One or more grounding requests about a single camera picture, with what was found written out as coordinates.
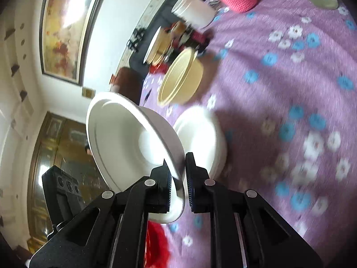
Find large red scalloped plate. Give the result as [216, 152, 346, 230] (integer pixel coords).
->
[142, 220, 170, 268]

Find wide white foam bowl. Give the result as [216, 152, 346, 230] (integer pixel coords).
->
[86, 92, 187, 224]

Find purple floral tablecloth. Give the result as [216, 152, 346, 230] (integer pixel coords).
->
[139, 0, 357, 268]

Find black gripper devices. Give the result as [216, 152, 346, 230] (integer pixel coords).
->
[127, 29, 145, 51]

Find brown armchair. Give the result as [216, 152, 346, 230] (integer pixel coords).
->
[110, 67, 144, 107]

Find carved wooden wardrobe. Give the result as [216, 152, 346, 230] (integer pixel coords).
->
[0, 112, 118, 257]

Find framed wall painting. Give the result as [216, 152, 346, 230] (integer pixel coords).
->
[39, 0, 112, 86]

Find cream ribbed plastic bowl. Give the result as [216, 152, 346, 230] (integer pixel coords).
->
[157, 47, 204, 107]

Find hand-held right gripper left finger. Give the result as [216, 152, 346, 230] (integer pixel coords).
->
[29, 159, 172, 268]

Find white plastic jar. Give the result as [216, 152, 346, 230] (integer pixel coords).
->
[171, 0, 217, 30]

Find black leather sofa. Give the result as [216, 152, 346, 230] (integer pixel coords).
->
[130, 0, 201, 73]

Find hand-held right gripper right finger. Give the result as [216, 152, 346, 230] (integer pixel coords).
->
[185, 152, 324, 268]

